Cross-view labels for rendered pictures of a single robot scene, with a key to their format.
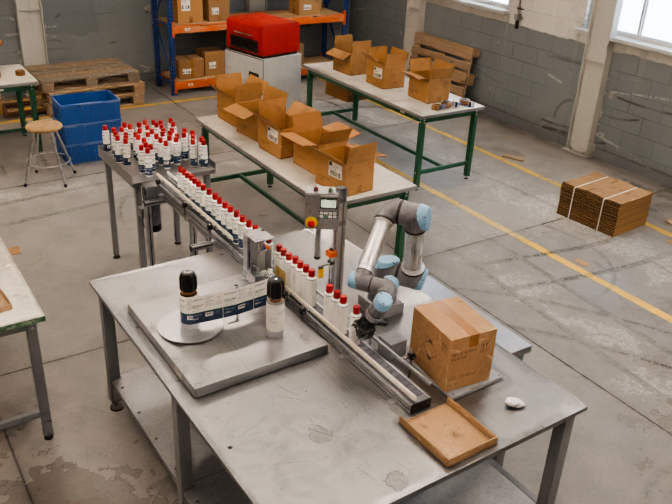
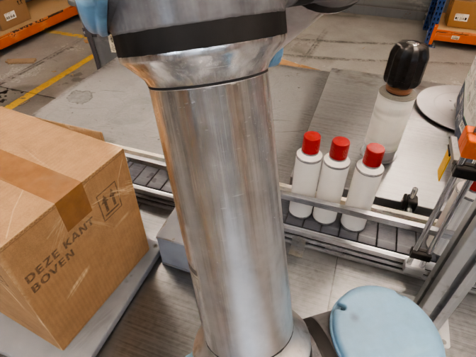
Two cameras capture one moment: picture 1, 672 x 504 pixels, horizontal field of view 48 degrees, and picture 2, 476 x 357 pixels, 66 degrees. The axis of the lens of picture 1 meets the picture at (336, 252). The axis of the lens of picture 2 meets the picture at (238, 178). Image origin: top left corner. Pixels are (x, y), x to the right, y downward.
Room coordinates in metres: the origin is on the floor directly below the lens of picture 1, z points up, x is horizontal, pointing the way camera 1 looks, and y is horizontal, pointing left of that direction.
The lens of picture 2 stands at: (3.44, -0.49, 1.48)
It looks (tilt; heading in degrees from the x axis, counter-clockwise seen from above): 41 degrees down; 145
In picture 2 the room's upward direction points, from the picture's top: straight up
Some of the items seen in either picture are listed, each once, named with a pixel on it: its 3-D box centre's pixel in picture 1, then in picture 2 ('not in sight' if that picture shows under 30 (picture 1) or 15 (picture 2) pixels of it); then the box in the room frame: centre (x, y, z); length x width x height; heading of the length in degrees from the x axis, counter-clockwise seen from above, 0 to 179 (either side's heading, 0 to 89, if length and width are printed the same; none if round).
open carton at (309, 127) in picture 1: (320, 144); not in sight; (5.52, 0.16, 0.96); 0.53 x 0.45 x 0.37; 126
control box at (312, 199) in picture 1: (322, 208); not in sight; (3.38, 0.07, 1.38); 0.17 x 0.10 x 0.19; 90
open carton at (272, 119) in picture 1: (282, 128); not in sight; (5.85, 0.48, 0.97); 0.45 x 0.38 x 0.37; 127
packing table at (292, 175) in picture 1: (294, 192); not in sight; (5.92, 0.38, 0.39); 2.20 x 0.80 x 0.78; 34
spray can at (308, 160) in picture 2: (342, 314); (305, 176); (3.06, -0.05, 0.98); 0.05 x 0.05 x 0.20
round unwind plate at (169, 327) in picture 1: (190, 325); (468, 110); (3.04, 0.67, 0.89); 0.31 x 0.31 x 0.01
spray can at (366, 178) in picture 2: (328, 303); (363, 189); (3.15, 0.02, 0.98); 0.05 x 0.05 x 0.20
